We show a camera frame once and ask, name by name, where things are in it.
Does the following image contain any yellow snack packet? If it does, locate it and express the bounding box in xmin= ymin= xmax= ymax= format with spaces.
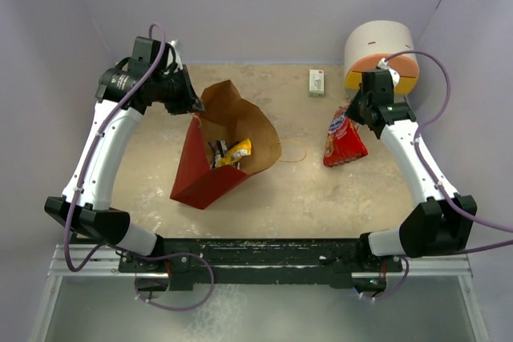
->
xmin=215 ymin=139 xmax=252 ymax=167

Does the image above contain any red paper bag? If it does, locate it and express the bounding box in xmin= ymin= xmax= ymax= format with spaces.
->
xmin=170 ymin=80 xmax=282 ymax=209

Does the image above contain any brown chocolate snack packet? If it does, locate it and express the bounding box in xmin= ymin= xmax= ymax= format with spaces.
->
xmin=208 ymin=140 xmax=228 ymax=168

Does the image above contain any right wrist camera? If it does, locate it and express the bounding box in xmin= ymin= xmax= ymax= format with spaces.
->
xmin=377 ymin=58 xmax=401 ymax=87

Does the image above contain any large red snack bag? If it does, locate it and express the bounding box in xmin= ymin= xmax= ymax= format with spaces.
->
xmin=323 ymin=107 xmax=368 ymax=167

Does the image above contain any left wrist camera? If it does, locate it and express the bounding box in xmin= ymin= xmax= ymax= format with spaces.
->
xmin=167 ymin=40 xmax=182 ymax=68

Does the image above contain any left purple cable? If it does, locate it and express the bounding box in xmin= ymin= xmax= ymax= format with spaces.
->
xmin=64 ymin=22 xmax=167 ymax=273

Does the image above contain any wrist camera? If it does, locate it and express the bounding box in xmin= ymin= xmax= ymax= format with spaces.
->
xmin=167 ymin=40 xmax=182 ymax=68
xmin=377 ymin=58 xmax=401 ymax=87

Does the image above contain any round pastel drawer cabinet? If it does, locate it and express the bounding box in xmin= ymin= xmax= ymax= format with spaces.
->
xmin=344 ymin=20 xmax=419 ymax=95

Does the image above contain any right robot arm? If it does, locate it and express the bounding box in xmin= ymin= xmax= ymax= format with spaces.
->
xmin=346 ymin=69 xmax=477 ymax=271

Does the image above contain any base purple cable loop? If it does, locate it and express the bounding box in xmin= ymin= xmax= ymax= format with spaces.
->
xmin=133 ymin=251 xmax=216 ymax=312

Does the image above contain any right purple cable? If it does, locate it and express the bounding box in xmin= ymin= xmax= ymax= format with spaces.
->
xmin=372 ymin=50 xmax=513 ymax=303

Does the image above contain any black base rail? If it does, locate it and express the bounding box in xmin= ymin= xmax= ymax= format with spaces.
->
xmin=119 ymin=238 xmax=402 ymax=292

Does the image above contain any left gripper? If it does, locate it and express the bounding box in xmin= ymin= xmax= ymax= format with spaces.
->
xmin=153 ymin=65 xmax=204 ymax=116

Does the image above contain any small white box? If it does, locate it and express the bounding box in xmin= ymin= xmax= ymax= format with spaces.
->
xmin=309 ymin=69 xmax=325 ymax=98

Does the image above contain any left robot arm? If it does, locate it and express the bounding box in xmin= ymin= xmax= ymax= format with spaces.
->
xmin=44 ymin=37 xmax=204 ymax=272

